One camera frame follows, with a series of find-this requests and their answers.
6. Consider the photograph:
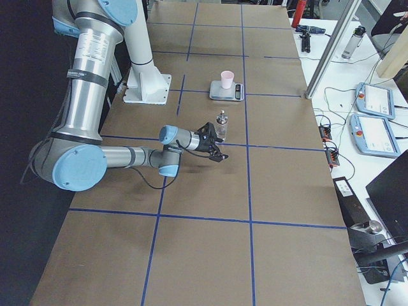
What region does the blue folded umbrella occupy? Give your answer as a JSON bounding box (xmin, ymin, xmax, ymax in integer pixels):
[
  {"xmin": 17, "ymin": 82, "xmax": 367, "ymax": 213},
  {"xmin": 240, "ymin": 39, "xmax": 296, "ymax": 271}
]
[{"xmin": 295, "ymin": 24, "xmax": 326, "ymax": 34}]

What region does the pink plastic cup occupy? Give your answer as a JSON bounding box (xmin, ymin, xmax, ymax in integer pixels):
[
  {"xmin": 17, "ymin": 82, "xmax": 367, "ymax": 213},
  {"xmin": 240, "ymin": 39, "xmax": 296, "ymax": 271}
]
[{"xmin": 220, "ymin": 70, "xmax": 235, "ymax": 89}]

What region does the black box with label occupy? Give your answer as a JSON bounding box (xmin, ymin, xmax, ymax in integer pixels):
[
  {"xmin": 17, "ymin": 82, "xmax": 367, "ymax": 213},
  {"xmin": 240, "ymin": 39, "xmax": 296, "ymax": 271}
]
[{"xmin": 333, "ymin": 177, "xmax": 370, "ymax": 228}]

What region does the white support column with base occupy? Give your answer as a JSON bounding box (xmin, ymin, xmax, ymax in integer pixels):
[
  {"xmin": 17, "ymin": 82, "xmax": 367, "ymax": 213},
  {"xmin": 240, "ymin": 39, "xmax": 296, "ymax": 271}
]
[{"xmin": 124, "ymin": 1, "xmax": 171, "ymax": 105}]

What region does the wooden board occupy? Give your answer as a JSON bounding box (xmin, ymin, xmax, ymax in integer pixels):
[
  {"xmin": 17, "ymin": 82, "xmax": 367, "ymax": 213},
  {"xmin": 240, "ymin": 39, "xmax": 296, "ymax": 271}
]
[{"xmin": 376, "ymin": 27, "xmax": 407, "ymax": 78}]

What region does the black monitor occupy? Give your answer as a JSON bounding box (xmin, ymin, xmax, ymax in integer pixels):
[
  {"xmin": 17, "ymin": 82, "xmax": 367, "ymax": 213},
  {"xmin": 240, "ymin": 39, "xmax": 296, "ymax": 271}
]
[{"xmin": 366, "ymin": 151, "xmax": 407, "ymax": 236}]

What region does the upper blue teach pendant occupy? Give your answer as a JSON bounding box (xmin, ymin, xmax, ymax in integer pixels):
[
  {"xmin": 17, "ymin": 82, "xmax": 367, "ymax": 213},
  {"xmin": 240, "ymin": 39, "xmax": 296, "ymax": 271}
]
[{"xmin": 356, "ymin": 82, "xmax": 395, "ymax": 120}]

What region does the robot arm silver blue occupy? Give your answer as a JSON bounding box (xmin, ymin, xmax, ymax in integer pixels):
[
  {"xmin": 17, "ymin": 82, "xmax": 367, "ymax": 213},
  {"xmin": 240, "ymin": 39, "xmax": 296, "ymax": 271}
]
[{"xmin": 27, "ymin": 1, "xmax": 226, "ymax": 192}]

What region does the black folded tripod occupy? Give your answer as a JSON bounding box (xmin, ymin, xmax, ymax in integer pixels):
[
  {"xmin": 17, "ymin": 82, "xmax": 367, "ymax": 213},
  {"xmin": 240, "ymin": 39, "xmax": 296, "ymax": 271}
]
[{"xmin": 300, "ymin": 30, "xmax": 311, "ymax": 53}]

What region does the lower blue teach pendant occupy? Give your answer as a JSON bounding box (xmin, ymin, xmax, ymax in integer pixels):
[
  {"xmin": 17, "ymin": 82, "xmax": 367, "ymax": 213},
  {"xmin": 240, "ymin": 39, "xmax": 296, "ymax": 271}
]
[{"xmin": 349, "ymin": 114, "xmax": 401, "ymax": 158}]

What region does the grey digital kitchen scale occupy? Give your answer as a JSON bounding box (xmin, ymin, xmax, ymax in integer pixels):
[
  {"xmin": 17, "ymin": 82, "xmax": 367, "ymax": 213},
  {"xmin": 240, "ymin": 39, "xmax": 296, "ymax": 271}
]
[{"xmin": 209, "ymin": 80, "xmax": 245, "ymax": 101}]

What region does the orange connector strip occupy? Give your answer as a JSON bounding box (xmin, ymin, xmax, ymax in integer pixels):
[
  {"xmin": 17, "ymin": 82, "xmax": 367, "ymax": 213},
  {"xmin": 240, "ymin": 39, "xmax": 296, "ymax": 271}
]
[{"xmin": 318, "ymin": 124, "xmax": 340, "ymax": 169}]

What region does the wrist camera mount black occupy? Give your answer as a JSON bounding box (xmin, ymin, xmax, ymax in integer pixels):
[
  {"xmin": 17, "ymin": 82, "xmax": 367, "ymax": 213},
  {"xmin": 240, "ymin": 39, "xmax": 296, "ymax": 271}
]
[{"xmin": 196, "ymin": 122, "xmax": 217, "ymax": 140}]

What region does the aluminium frame post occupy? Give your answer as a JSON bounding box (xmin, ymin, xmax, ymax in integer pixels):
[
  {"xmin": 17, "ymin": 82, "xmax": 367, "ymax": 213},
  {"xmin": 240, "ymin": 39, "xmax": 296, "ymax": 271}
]
[{"xmin": 305, "ymin": 0, "xmax": 361, "ymax": 99}]

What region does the glass sauce dispenser bottle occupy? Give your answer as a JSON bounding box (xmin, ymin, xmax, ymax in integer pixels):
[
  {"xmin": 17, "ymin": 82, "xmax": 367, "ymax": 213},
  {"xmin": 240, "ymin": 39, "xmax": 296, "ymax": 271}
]
[{"xmin": 214, "ymin": 110, "xmax": 228, "ymax": 141}]

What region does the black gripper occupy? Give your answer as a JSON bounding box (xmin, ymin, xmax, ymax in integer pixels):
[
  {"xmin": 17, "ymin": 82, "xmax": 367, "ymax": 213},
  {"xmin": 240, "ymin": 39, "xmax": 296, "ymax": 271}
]
[{"xmin": 197, "ymin": 134, "xmax": 229, "ymax": 161}]

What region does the blue teach pendant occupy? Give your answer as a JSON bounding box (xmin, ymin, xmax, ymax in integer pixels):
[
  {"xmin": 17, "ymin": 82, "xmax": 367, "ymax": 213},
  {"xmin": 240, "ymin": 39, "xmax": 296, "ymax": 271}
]
[
  {"xmin": 349, "ymin": 114, "xmax": 401, "ymax": 158},
  {"xmin": 356, "ymin": 82, "xmax": 395, "ymax": 120}
]

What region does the clear water bottle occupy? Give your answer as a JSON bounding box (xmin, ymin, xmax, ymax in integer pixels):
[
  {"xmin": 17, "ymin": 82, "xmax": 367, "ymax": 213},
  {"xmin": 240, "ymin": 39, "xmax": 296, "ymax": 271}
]
[{"xmin": 341, "ymin": 25, "xmax": 366, "ymax": 59}]

